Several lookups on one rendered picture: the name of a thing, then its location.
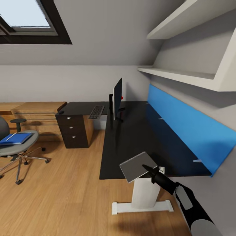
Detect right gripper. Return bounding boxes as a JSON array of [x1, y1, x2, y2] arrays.
[[142, 164, 170, 189]]

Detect notebook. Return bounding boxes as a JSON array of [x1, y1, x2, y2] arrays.
[[119, 152, 157, 183]]

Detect swivel chair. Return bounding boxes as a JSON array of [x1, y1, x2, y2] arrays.
[[0, 115, 49, 185]]

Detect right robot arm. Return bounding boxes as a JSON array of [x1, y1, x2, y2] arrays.
[[142, 164, 223, 236]]

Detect keyboard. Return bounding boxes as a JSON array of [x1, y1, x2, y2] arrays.
[[88, 106, 105, 120]]

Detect monitor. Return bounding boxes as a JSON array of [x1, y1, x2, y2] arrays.
[[109, 78, 125, 122]]

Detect folder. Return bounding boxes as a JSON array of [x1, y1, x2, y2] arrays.
[[0, 133, 32, 145]]

